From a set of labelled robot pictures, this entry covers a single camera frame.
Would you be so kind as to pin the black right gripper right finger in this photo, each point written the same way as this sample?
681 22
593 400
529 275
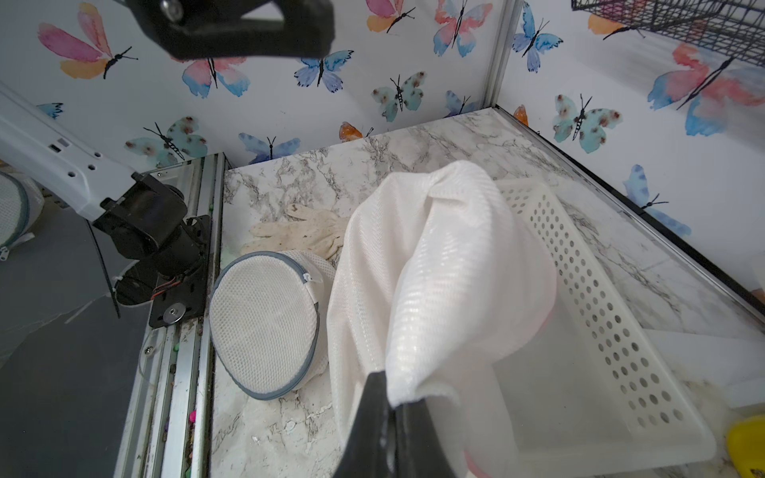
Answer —
418 450

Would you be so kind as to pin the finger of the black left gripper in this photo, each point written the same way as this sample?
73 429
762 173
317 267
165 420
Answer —
194 30

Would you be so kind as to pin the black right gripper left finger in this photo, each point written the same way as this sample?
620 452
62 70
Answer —
370 448

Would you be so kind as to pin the white mesh laundry bag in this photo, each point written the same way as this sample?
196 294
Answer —
268 320

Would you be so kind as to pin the white perforated plastic basket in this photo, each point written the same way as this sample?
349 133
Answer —
589 395

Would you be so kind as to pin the beige work glove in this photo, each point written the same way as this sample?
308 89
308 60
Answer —
319 231

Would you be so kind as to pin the white tiered wooden shelf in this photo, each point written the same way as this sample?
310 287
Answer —
734 366

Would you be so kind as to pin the yellow plastic bottle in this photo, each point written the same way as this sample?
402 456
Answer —
745 443

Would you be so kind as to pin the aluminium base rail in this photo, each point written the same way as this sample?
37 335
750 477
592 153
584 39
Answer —
167 431

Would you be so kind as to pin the black wire wall basket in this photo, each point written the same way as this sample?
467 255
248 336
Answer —
734 29

